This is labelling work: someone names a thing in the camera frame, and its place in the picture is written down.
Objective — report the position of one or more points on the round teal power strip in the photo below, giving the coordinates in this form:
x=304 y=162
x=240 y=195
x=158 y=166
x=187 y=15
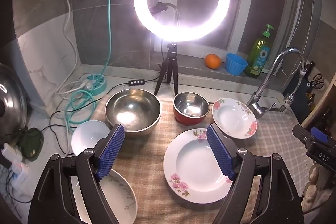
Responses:
x=97 y=81

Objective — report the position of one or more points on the small pink floral plate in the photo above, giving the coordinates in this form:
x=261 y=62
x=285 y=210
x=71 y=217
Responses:
x=231 y=116

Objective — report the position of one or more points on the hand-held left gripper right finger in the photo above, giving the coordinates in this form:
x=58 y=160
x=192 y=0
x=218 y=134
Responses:
x=220 y=153

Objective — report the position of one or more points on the chrome faucet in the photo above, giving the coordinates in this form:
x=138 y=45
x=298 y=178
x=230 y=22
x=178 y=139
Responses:
x=265 y=82

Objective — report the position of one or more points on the white grey leaf plate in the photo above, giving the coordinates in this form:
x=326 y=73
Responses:
x=118 y=195

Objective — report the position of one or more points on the orange fruit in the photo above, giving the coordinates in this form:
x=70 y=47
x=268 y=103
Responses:
x=213 y=61

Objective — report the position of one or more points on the black phone clip holder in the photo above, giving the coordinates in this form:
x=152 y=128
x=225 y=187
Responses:
x=158 y=7

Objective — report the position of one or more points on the blue fluted cup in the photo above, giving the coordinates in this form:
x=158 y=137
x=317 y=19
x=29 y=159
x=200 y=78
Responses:
x=236 y=64

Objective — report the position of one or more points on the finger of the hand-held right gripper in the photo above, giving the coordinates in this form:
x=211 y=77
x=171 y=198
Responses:
x=319 y=134

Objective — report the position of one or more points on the green dish soap bottle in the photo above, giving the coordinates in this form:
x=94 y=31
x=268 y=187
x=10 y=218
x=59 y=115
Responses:
x=258 y=56

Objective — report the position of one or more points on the steel pot lid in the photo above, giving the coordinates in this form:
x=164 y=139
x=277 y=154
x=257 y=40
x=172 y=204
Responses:
x=13 y=98

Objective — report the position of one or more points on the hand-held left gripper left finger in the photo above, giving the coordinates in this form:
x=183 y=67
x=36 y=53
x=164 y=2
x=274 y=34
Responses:
x=113 y=153

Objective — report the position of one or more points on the beige checked cloth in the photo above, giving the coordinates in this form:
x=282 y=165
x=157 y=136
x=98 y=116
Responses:
x=152 y=155

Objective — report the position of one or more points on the light blue ceramic bowl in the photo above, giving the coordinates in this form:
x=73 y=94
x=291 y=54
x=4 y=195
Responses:
x=86 y=137

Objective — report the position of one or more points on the red steel bowl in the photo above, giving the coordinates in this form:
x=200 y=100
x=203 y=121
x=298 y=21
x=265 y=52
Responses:
x=183 y=119

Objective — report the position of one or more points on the dark green plastic piece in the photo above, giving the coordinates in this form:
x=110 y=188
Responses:
x=31 y=142

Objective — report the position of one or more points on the person's right hand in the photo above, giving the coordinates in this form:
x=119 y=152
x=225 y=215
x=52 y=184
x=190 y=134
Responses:
x=312 y=187

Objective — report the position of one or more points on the large stainless steel bowl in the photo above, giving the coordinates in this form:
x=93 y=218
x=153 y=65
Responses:
x=131 y=108

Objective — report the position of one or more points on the large pink floral plate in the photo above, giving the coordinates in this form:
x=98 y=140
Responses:
x=194 y=161

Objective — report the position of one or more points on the black inline remote control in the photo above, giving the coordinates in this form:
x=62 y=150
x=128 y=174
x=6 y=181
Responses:
x=136 y=82

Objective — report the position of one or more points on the black scissors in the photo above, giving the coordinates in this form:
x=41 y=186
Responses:
x=317 y=81

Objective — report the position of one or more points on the dark utensil rack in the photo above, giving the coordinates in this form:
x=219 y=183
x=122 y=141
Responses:
x=302 y=98

